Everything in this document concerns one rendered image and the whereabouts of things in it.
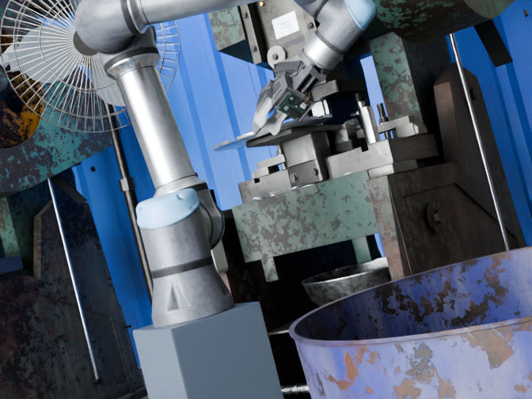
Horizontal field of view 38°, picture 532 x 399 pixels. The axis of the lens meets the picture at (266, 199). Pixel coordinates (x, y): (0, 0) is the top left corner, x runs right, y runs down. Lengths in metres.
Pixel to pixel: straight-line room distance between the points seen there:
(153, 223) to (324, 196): 0.55
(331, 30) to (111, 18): 0.41
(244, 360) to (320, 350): 0.74
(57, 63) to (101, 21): 1.17
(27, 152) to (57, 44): 0.51
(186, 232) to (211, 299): 0.13
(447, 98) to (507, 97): 0.85
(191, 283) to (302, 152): 0.63
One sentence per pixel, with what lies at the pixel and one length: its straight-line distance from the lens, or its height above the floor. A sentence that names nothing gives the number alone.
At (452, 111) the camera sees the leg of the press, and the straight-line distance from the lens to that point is 2.15.
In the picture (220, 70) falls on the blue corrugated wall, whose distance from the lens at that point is 3.59.
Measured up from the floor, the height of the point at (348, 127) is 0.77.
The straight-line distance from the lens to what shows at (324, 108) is 2.02.
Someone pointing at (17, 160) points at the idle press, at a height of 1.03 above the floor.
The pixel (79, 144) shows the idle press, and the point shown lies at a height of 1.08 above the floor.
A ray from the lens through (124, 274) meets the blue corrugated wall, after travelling 4.12.
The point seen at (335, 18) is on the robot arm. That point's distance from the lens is 1.50.
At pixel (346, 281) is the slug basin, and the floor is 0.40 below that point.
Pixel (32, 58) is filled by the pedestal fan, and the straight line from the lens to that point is 2.65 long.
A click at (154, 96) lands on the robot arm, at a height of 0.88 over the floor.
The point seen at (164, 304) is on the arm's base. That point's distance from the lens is 1.36.
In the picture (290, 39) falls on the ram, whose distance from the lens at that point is 2.00.
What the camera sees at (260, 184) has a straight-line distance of 1.98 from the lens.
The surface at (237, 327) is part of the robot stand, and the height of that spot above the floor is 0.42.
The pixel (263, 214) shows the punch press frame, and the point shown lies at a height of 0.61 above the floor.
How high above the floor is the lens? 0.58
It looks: 2 degrees up
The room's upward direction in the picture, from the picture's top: 14 degrees counter-clockwise
